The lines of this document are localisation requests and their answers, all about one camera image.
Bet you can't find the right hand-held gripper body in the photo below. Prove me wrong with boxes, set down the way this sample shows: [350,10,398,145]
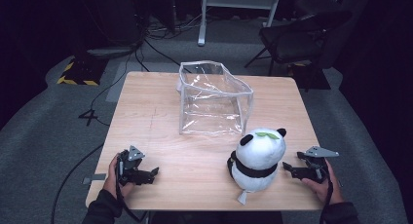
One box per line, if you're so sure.
[291,145,340,185]

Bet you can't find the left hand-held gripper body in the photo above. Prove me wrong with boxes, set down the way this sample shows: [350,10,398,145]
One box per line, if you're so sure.
[116,145,146,187]

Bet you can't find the panda plush toy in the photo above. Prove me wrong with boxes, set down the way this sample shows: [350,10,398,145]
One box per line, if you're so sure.
[226,127,288,205]

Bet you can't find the transparent plastic bag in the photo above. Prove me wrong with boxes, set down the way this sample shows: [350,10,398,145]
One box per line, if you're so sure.
[176,59,255,136]

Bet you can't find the person's right hand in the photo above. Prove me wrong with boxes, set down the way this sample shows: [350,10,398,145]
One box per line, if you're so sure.
[300,159,345,206]

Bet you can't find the person's left hand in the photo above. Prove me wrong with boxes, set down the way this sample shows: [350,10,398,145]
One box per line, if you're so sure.
[102,153,134,200]

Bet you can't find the grey tape strip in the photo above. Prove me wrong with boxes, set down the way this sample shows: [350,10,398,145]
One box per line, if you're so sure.
[81,172,107,186]

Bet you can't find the black floor tape mark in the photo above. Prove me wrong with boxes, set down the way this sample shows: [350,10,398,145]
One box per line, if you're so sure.
[78,108,98,128]

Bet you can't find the yellow black striped base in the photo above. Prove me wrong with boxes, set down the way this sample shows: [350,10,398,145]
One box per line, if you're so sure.
[56,56,109,87]

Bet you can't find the grey round stand base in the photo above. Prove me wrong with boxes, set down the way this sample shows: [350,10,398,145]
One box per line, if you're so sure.
[85,46,138,60]

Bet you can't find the black chair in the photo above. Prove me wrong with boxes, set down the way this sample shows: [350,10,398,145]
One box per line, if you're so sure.
[244,0,354,78]

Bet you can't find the white metal stand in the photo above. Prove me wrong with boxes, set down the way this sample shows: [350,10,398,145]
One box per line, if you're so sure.
[197,0,283,48]

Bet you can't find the right hand-held gripper cable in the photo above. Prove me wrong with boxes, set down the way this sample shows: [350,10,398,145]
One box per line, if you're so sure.
[319,170,335,224]

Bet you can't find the hand-held gripper cable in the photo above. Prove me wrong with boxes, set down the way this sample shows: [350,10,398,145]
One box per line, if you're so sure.
[114,159,149,224]
[319,170,335,224]

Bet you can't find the left hand-held gripper cable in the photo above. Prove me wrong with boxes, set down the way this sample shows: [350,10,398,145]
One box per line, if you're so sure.
[114,159,149,224]

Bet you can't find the black floor cable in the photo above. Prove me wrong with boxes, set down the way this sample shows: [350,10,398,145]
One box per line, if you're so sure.
[142,38,193,74]
[50,142,105,224]
[89,52,133,128]

